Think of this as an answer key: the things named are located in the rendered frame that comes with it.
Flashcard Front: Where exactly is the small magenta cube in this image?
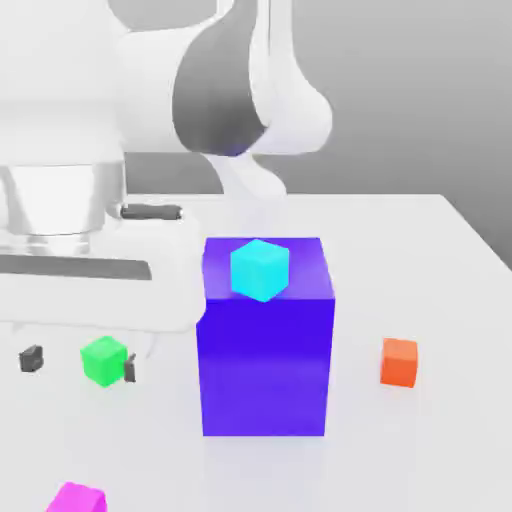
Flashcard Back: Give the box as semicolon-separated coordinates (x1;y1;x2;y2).
45;481;109;512

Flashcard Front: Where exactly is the large purple box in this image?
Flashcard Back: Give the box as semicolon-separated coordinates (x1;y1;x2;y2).
195;236;336;438

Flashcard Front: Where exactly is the small green cube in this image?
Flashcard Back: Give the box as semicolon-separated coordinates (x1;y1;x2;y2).
79;335;130;389

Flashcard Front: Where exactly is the small orange cube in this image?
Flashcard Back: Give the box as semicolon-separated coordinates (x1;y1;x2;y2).
379;337;420;390

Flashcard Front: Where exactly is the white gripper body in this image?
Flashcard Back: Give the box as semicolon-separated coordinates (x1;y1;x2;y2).
0;238;206;335

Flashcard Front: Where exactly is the small cyan cube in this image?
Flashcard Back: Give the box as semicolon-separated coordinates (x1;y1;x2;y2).
229;238;291;304

